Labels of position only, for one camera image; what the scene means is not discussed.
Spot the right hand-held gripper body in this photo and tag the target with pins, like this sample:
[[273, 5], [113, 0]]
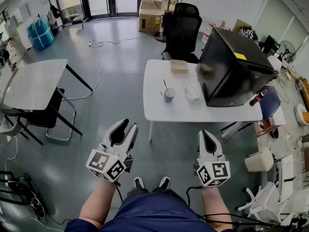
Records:
[[214, 170]]

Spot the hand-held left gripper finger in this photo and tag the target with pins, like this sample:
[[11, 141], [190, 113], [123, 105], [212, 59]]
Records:
[[118, 132], [131, 136]]

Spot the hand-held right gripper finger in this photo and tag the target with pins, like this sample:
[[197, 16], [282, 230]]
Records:
[[201, 144], [212, 146]]

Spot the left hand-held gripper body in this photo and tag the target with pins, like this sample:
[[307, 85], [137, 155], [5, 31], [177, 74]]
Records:
[[101, 161]]

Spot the gold spoon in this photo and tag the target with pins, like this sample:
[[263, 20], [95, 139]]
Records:
[[164, 84]]

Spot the person's right forearm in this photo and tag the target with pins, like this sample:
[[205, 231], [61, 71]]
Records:
[[214, 202]]

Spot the person's left forearm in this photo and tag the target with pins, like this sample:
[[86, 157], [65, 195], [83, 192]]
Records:
[[96, 202]]

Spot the person's left black shoe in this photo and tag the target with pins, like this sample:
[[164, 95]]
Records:
[[138, 183]]

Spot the person's black shoe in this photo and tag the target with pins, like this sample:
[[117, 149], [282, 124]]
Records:
[[164, 182], [138, 183]]

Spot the cream round stool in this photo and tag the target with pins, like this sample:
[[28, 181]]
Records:
[[259, 161]]

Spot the person's dark trousers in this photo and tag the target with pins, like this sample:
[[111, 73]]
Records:
[[138, 191]]

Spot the person's right black shoe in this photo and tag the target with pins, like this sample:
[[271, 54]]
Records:
[[164, 182]]

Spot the green white wet wipes packet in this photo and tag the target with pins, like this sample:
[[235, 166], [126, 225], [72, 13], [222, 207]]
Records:
[[192, 93]]

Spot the white plastic chair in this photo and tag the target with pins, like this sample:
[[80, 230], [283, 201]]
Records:
[[263, 202]]

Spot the dark cola bottle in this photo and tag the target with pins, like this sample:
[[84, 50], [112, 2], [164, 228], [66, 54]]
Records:
[[257, 98]]

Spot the person's navy blue clothing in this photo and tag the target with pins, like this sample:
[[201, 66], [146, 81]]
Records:
[[157, 214]]

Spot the navy blue padded chair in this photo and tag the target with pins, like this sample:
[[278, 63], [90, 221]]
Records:
[[271, 103]]

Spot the beige food container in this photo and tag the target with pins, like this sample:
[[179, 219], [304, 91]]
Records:
[[179, 66]]

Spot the black box-shaped appliance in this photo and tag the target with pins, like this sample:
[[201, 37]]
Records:
[[227, 64]]

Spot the white power strip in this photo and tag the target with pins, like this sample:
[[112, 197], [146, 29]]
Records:
[[90, 43]]

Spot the grey table with black legs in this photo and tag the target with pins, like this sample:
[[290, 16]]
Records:
[[36, 83]]

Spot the clear plastic water jug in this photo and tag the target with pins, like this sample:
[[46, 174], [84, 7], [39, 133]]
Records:
[[208, 34]]

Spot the brown cardboard box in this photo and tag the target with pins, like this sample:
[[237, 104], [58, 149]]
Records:
[[149, 20]]

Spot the black monitor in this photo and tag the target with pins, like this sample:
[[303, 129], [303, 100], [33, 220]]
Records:
[[270, 45]]

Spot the black mesh office chair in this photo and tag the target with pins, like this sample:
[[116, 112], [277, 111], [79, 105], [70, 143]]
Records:
[[181, 28]]

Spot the black white patterned bag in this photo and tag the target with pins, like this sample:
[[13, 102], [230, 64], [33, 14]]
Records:
[[249, 33]]

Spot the small black floor fan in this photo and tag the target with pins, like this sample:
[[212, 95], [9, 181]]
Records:
[[286, 48]]

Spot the brown cardboard sheet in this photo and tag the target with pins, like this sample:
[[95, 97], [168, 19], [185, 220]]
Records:
[[239, 25]]

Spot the blue wrapped bag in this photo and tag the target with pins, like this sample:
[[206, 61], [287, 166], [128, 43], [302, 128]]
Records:
[[41, 34]]

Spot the black hanging bag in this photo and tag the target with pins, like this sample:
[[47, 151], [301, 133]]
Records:
[[55, 12]]

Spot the white storage cabinet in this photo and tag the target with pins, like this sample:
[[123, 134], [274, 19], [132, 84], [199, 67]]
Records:
[[19, 35]]

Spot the black chair with metal frame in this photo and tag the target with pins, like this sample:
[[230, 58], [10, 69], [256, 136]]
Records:
[[51, 112]]

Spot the black metal frame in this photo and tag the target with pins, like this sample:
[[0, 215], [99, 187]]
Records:
[[4, 192]]

